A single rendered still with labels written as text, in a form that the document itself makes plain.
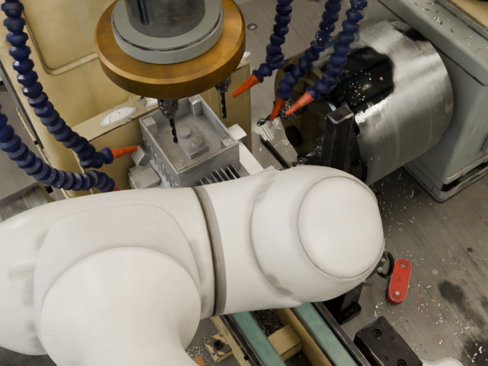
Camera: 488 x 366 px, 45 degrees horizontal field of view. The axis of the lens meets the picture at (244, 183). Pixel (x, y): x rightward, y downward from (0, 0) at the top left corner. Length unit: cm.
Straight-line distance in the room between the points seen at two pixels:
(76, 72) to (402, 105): 50
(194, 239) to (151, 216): 3
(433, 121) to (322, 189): 60
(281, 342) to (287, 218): 64
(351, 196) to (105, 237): 16
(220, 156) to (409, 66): 33
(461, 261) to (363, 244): 79
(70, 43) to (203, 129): 23
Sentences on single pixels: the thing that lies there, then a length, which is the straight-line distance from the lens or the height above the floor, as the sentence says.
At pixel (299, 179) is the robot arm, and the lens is 40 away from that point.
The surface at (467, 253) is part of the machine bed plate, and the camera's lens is 120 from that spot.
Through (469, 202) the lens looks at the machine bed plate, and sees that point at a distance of 126.
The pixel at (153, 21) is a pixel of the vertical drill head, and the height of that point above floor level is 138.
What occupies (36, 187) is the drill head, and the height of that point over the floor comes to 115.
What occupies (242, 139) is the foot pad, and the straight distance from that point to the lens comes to 94.
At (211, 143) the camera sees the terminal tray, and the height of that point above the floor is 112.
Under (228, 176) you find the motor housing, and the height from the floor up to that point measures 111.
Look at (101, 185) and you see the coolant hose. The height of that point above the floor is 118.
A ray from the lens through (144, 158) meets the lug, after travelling 92.
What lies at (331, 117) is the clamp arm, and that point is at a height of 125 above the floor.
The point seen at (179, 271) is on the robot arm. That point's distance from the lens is 38.
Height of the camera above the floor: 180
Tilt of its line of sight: 55 degrees down
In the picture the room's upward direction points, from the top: 3 degrees counter-clockwise
